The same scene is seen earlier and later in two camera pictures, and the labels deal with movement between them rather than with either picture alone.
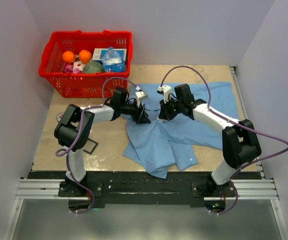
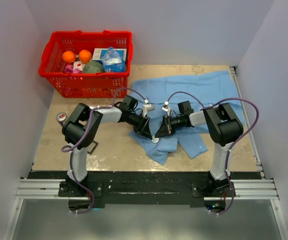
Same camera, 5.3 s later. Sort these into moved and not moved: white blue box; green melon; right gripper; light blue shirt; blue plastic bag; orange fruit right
Moved: right gripper; light blue shirt
Not moved: orange fruit right; white blue box; green melon; blue plastic bag
